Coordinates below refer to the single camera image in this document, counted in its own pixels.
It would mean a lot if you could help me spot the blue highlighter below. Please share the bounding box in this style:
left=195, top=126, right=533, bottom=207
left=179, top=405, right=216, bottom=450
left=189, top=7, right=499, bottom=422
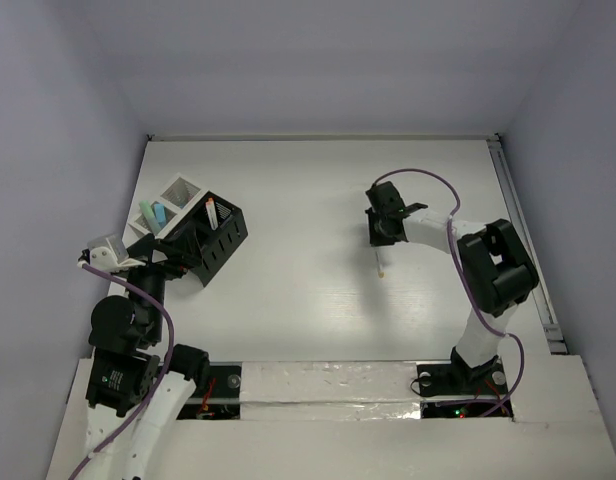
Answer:
left=153, top=202, right=168, bottom=228

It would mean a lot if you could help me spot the green highlighter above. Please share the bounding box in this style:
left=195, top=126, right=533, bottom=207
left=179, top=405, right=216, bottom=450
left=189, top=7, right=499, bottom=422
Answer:
left=139, top=200, right=161, bottom=235

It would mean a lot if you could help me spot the orange white marker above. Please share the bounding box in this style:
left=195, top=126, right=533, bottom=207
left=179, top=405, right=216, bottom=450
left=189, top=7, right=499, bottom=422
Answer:
left=205, top=197, right=219, bottom=231

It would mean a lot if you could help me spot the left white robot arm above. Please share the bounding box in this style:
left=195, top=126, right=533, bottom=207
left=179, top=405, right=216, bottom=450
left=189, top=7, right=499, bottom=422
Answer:
left=71, top=234, right=209, bottom=479

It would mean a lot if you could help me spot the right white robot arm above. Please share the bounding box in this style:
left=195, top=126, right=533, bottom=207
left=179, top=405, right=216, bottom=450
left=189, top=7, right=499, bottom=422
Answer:
left=366, top=181, right=539, bottom=397

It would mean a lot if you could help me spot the black slotted organizer box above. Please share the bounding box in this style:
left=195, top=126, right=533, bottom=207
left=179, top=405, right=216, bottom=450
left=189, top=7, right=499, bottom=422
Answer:
left=177, top=191, right=248, bottom=287

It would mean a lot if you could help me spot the white slotted organizer box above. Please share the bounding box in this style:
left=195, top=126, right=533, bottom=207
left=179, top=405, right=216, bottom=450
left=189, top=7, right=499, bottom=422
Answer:
left=141, top=173, right=208, bottom=240

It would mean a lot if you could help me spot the yellow tipped white marker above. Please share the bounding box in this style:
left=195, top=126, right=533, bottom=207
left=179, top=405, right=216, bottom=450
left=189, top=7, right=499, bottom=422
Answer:
left=374, top=249, right=385, bottom=279

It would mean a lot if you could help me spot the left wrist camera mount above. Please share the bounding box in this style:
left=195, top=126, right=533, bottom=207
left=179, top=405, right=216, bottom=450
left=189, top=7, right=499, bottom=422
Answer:
left=78, top=234, right=146, bottom=274

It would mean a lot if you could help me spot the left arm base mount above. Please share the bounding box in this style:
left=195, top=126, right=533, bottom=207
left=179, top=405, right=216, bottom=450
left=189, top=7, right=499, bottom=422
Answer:
left=146, top=362, right=244, bottom=420

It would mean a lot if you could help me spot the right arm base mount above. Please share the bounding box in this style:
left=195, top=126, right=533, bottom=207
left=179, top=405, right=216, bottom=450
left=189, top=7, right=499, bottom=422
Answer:
left=410, top=361, right=514, bottom=419

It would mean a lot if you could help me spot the aluminium side rail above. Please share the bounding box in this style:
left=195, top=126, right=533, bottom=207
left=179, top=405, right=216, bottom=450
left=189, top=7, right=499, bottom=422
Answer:
left=486, top=134, right=569, bottom=355

